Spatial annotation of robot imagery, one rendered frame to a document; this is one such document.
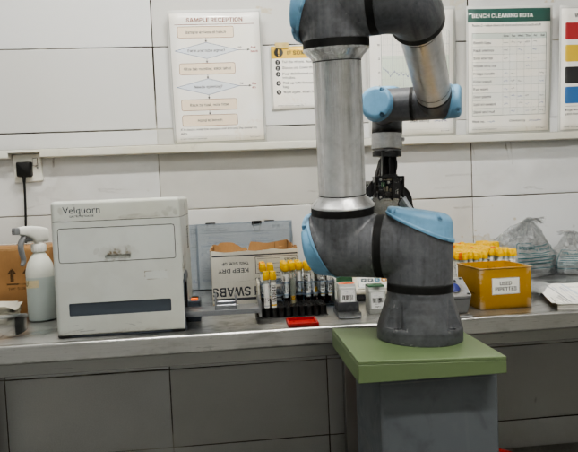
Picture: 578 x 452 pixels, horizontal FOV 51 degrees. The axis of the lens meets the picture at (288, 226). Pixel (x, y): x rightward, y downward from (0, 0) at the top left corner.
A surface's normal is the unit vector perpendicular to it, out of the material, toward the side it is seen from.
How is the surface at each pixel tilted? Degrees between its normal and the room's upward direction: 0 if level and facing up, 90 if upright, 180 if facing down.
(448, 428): 90
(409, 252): 90
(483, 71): 94
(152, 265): 90
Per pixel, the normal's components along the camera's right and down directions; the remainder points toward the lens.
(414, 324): -0.34, -0.25
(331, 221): -0.42, 0.19
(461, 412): 0.10, 0.05
